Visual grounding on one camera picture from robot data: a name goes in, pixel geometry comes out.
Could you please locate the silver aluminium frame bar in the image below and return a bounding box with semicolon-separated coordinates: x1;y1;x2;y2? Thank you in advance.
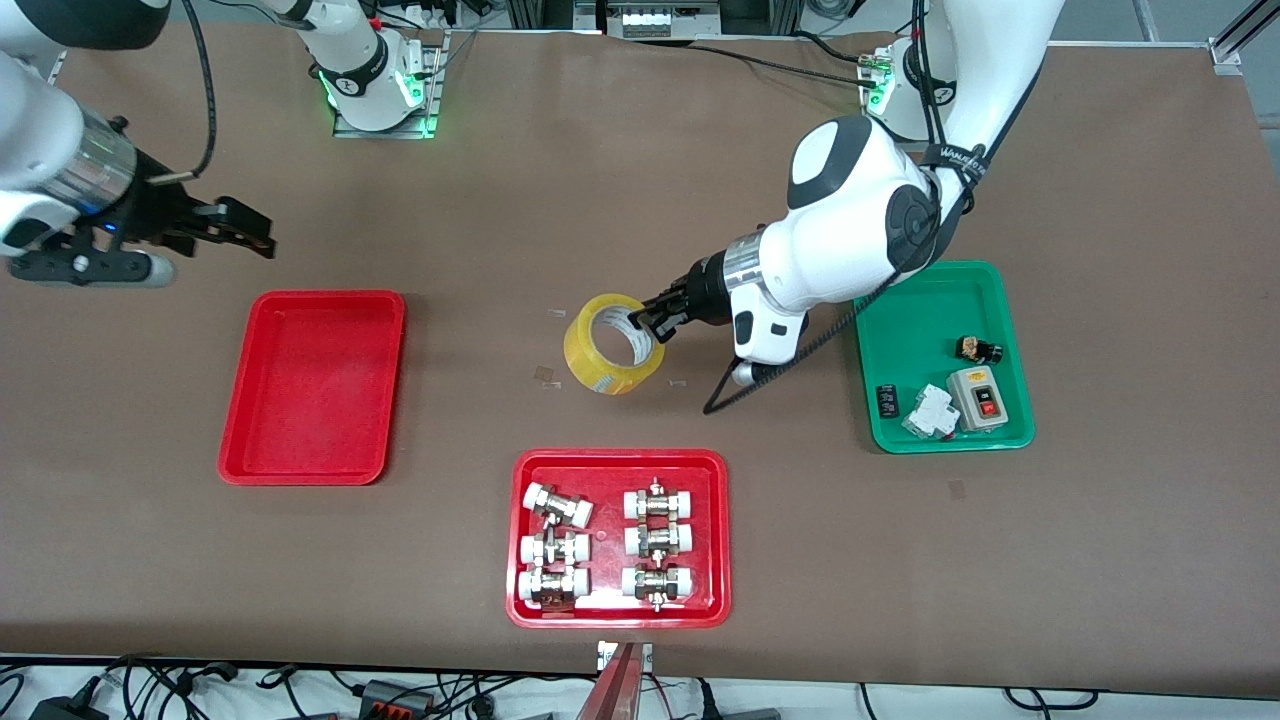
1208;0;1280;73

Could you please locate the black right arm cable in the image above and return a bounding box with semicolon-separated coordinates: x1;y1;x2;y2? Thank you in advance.
150;0;218;187

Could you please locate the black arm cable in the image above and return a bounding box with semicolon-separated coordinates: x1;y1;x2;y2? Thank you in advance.
703;0;1046;416
150;0;218;187

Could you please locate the white metal pipe fitting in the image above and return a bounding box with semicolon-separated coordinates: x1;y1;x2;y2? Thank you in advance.
621;562;696;613
519;530;591;568
623;478;697;521
624;520;694;559
517;566;591;609
523;482;594;529

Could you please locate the green plastic tray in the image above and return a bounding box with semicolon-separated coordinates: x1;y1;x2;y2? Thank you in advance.
850;260;1036;455

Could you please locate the aluminium extrusion with bracket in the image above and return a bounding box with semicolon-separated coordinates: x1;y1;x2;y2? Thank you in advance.
575;640;653;720

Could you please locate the yellow packing tape roll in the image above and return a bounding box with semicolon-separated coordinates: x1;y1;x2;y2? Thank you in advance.
563;293;667;397

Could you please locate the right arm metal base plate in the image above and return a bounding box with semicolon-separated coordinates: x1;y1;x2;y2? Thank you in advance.
333;30;451;139

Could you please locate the empty red plastic tray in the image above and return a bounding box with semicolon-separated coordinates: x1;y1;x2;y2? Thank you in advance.
217;290;407;487

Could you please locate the grey switch box red button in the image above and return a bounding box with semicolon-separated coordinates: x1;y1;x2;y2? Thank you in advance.
945;366;1011;433

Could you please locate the red tray holding pipe fittings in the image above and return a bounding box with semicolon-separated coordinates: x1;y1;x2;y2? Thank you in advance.
505;448;732;630

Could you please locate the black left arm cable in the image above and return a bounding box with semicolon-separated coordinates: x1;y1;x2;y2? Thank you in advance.
703;0;1046;416

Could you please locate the long black table cable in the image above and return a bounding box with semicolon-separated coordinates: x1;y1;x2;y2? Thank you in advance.
690;42;881;85

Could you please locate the white circuit breaker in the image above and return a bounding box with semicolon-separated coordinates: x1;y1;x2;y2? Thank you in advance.
901;384;961;442

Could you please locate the short black table cable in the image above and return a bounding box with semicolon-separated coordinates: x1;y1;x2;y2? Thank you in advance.
795;33;881;66

